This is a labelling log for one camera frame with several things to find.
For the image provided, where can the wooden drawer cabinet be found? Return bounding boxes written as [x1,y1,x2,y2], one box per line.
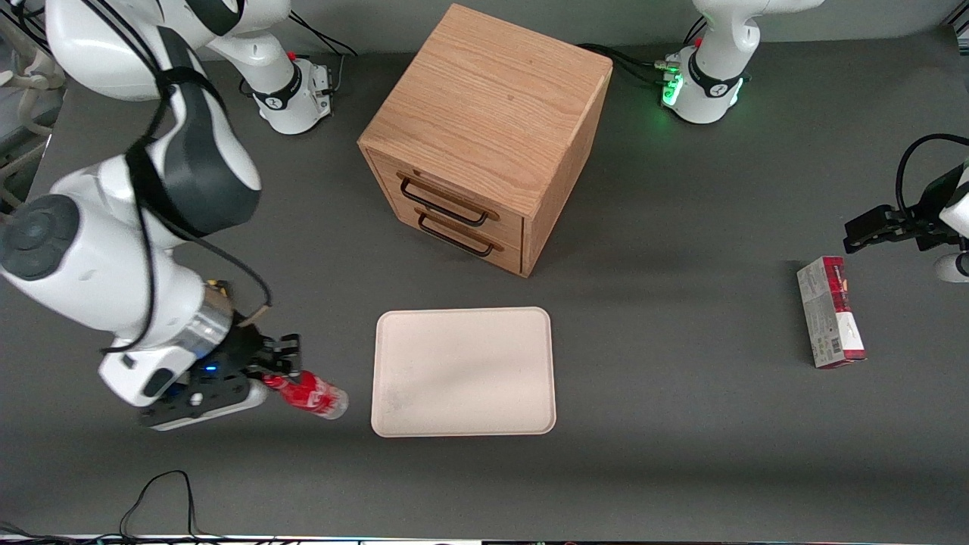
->
[357,3,614,279]

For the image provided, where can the red and grey carton box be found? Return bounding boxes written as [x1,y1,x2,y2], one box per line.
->
[796,256,868,370]

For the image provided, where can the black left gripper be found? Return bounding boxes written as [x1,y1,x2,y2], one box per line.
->
[843,163,969,255]

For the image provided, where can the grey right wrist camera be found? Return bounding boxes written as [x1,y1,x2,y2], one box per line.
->
[139,377,269,433]

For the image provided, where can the black right arm base cables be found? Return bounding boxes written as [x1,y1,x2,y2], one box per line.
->
[283,14,363,98]

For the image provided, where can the black left gripper cable loop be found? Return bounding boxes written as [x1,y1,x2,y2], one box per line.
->
[896,133,969,214]

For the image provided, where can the black left arm base cables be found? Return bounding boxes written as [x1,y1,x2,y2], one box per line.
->
[577,15,709,86]

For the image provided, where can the wooden drawer front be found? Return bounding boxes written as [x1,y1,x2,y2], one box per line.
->
[366,148,525,251]
[379,198,524,276]

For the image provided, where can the beige plastic tray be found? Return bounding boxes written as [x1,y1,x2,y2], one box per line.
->
[370,307,557,438]

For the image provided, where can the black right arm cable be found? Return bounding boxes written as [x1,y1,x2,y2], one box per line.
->
[15,0,273,357]

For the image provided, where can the black metal drawer handle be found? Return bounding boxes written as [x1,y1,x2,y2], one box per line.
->
[415,207,505,258]
[398,174,501,228]

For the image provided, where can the black cable at table edge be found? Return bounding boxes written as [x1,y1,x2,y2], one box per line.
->
[0,469,228,544]

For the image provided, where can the black arm base cables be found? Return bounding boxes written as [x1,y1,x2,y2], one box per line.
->
[283,14,363,98]
[577,15,709,86]

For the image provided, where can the red coke bottle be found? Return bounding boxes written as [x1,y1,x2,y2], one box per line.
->
[263,370,350,422]

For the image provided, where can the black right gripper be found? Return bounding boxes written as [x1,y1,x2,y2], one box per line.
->
[173,324,305,396]

